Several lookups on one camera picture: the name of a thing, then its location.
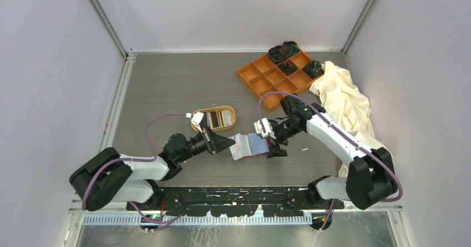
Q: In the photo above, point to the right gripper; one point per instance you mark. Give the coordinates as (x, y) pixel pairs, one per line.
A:
(275, 150)

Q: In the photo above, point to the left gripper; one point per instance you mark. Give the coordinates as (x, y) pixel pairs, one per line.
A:
(215, 142)

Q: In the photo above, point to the red card holder wallet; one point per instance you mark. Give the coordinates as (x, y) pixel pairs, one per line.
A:
(248, 145)

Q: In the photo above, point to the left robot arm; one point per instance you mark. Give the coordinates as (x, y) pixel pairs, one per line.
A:
(111, 177)

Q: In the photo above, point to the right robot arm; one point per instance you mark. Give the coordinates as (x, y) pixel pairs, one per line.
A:
(370, 177)

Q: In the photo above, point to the black card in tray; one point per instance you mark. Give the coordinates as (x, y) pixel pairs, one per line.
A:
(214, 119)

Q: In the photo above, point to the oval wooden card tray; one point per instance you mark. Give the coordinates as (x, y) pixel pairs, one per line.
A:
(206, 122)

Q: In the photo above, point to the cream cloth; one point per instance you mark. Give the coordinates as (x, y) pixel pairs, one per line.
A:
(345, 104)

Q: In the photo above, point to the dark rolled sock in tray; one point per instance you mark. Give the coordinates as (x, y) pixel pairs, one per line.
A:
(287, 68)

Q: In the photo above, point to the dark camouflage rolled sock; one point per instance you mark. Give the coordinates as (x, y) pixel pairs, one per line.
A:
(313, 69)

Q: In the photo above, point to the dark green rolled sock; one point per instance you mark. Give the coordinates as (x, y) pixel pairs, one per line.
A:
(291, 48)

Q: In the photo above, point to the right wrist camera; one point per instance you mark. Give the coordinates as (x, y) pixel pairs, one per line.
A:
(264, 129)

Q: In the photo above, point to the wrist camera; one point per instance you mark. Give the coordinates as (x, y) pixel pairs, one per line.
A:
(264, 129)
(195, 119)

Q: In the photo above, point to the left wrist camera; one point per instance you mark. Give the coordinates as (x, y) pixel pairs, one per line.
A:
(195, 119)

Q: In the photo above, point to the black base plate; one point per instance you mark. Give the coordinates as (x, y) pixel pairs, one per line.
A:
(231, 201)

